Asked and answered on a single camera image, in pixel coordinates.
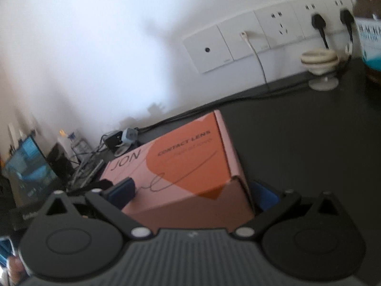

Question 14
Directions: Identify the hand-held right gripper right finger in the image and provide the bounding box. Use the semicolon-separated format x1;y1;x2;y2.
231;180;341;240

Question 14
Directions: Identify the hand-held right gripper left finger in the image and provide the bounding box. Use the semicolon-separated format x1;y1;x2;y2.
45;177;151;240

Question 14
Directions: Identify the pink cardboard box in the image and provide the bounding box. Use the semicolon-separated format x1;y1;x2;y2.
100;110;257;234

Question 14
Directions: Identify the black desktop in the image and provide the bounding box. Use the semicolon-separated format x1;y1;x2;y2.
60;56;381;286

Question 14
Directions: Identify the black power adapter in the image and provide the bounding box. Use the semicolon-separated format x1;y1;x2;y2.
103;131;124;149

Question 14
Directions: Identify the blue-grey charger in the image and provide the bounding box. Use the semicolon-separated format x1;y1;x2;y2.
121;128;139;143

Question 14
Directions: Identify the clear bottle blue label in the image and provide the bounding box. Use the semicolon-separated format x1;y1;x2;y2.
68;131;90;156

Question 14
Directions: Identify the black desk gadget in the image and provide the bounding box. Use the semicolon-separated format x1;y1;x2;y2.
48;143;75;179

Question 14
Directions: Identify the white bottle yellow cap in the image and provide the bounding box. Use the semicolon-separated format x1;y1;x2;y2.
58;129;73;150

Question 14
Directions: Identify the laptop screen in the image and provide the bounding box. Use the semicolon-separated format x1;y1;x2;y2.
1;135;63;230

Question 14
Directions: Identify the black plug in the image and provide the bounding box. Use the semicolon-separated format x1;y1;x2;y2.
310;12;330;50
339;9;355;50

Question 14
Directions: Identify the brown supplement bottle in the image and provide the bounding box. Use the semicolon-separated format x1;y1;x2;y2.
353;0;381;82

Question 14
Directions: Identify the tangle of cables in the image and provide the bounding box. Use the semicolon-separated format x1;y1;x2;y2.
67;143;108;191

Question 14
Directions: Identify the black power cord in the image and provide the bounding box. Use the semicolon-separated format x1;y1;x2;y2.
135;74;316;134

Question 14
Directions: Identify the white network cable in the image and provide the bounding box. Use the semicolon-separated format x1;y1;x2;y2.
241;31;272;92

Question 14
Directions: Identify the white wall socket panel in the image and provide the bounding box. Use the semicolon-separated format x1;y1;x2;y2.
182;0;356;74

